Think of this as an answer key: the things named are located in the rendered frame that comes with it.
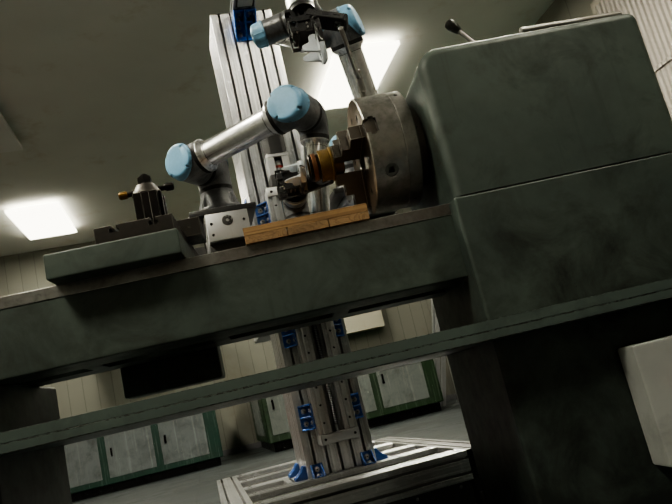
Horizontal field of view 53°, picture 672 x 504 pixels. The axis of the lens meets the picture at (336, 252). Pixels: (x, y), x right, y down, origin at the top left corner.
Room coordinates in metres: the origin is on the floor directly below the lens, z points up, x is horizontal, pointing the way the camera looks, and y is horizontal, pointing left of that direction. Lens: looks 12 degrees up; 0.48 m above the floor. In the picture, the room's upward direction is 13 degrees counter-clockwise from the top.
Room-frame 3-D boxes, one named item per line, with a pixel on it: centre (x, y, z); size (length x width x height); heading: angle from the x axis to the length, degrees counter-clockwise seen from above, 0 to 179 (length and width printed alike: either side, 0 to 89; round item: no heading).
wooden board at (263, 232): (1.72, 0.07, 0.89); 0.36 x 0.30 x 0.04; 6
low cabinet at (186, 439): (8.71, 2.97, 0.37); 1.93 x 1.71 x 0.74; 104
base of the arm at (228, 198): (2.24, 0.36, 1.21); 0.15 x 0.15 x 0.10
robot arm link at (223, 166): (2.24, 0.36, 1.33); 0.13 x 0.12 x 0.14; 157
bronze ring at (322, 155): (1.73, -0.03, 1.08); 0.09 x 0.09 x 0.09; 6
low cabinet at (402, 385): (9.18, 0.43, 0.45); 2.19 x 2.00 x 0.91; 104
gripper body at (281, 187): (1.83, 0.08, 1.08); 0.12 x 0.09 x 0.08; 6
